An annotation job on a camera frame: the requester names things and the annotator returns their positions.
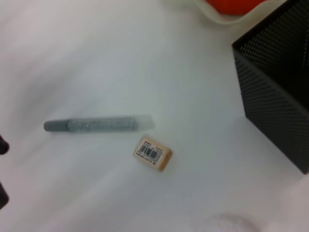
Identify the grey glitter pen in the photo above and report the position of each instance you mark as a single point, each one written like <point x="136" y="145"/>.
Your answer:
<point x="101" y="125"/>

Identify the black mesh pen holder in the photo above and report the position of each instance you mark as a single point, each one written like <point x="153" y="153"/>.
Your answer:
<point x="277" y="84"/>

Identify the beige eraser with barcode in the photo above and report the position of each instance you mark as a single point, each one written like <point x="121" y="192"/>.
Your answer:
<point x="152" y="153"/>

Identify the orange fruit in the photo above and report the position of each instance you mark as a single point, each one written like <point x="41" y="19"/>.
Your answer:
<point x="231" y="6"/>

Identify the pale green glass fruit plate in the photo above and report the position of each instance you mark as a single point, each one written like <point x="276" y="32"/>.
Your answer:
<point x="224" y="19"/>

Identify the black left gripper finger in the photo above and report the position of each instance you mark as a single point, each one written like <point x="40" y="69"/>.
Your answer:
<point x="3" y="146"/>
<point x="3" y="195"/>

